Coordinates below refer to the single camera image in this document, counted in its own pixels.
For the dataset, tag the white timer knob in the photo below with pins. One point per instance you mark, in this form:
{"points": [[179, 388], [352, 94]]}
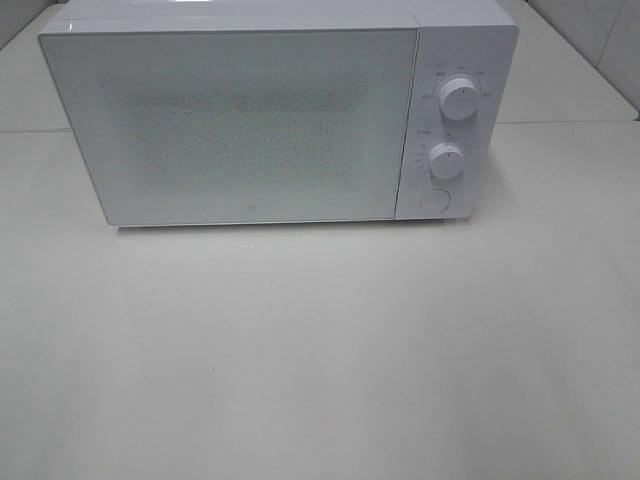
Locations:
{"points": [[445, 161]]}

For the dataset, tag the white upper power knob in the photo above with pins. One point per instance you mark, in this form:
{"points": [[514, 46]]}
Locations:
{"points": [[458, 97]]}

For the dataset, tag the round white door button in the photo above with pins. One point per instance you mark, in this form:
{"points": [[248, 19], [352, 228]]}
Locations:
{"points": [[435, 202]]}

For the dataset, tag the white microwave door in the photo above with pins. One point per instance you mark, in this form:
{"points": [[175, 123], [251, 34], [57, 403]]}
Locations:
{"points": [[247, 127]]}

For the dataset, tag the white microwave oven body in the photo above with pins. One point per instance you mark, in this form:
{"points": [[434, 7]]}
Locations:
{"points": [[477, 38]]}

